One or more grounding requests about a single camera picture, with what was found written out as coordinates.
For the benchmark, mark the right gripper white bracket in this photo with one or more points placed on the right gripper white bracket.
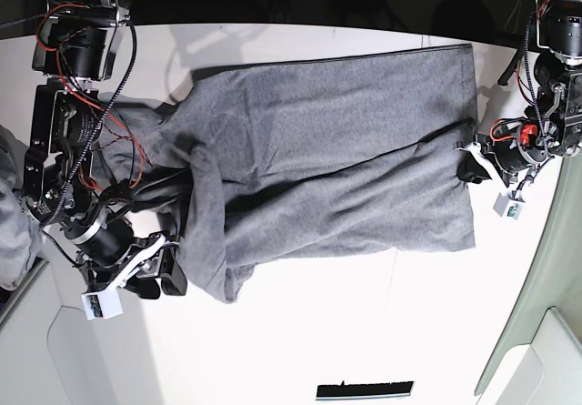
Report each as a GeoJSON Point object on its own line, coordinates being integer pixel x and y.
{"type": "Point", "coordinates": [148, 268]}

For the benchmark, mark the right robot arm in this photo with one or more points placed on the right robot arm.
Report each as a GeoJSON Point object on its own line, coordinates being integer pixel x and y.
{"type": "Point", "coordinates": [85, 170]}

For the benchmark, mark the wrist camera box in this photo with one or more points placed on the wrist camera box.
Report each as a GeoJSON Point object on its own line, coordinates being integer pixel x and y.
{"type": "Point", "coordinates": [509, 205]}
{"type": "Point", "coordinates": [104, 304]}

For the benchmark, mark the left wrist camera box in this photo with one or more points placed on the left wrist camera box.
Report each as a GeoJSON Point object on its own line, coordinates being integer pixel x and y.
{"type": "Point", "coordinates": [509, 205]}

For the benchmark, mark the grey clothes pile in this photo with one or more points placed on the grey clothes pile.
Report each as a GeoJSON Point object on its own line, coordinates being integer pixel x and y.
{"type": "Point", "coordinates": [21, 239]}

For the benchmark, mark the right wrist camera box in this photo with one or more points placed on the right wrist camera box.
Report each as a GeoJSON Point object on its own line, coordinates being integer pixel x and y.
{"type": "Point", "coordinates": [104, 304]}

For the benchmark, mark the black slotted table vent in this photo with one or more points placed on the black slotted table vent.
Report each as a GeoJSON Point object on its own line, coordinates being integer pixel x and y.
{"type": "Point", "coordinates": [344, 391]}

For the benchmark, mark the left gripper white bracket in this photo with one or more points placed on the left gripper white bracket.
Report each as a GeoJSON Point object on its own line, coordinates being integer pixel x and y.
{"type": "Point", "coordinates": [479, 163]}

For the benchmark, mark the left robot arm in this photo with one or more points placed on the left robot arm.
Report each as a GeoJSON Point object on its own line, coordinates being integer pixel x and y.
{"type": "Point", "coordinates": [547, 68]}

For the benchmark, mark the grey t-shirt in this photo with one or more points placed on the grey t-shirt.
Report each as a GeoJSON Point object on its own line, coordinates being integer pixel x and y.
{"type": "Point", "coordinates": [312, 159]}

